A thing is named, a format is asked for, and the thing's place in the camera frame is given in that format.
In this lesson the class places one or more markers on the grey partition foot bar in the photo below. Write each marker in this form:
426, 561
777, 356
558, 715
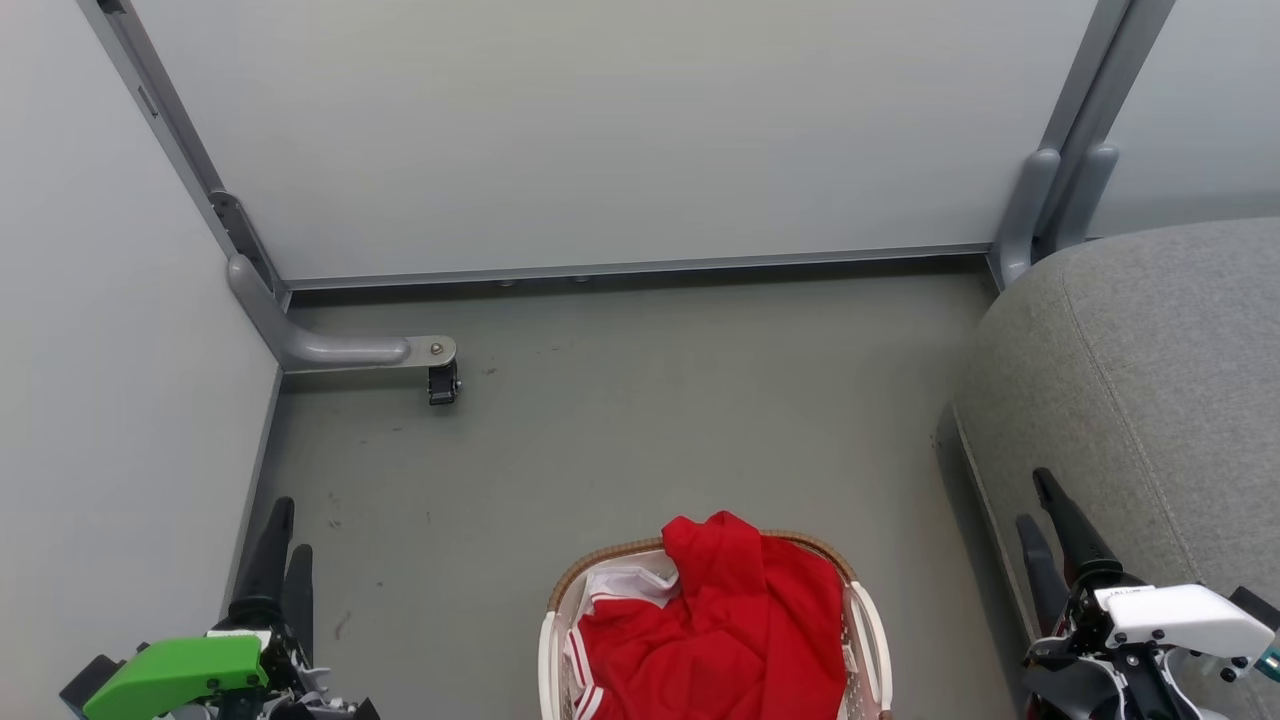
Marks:
330, 350

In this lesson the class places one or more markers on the grey slanted partition post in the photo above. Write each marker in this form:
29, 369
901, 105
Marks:
170, 130

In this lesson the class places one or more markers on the black caster wheel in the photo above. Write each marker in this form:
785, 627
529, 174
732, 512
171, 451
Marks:
444, 385

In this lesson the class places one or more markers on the black left wrist camera block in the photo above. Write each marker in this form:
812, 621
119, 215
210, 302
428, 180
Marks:
80, 688

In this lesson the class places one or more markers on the black wrist camera block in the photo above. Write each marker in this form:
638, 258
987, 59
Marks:
1258, 605
80, 688

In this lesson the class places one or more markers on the white laundry basket brown rim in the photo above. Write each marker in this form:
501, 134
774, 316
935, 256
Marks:
870, 640

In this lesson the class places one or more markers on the grey partition bottom rail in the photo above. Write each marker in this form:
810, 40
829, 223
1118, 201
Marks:
640, 268

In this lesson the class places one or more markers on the grey fabric sofa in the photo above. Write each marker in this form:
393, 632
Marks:
1150, 380

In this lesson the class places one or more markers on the grey double partition post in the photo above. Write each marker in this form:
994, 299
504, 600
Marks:
1105, 70

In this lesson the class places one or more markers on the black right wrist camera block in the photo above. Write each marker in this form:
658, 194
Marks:
1258, 605

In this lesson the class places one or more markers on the red shorts with white stripes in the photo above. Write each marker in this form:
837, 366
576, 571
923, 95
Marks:
625, 670

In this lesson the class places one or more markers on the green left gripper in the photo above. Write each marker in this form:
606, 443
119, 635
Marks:
175, 675

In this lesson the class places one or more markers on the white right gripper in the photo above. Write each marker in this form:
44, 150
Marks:
1185, 618

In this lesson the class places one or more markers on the red shirt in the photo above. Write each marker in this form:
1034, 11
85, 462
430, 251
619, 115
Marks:
770, 610

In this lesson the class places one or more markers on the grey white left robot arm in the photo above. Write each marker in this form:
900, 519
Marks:
340, 710

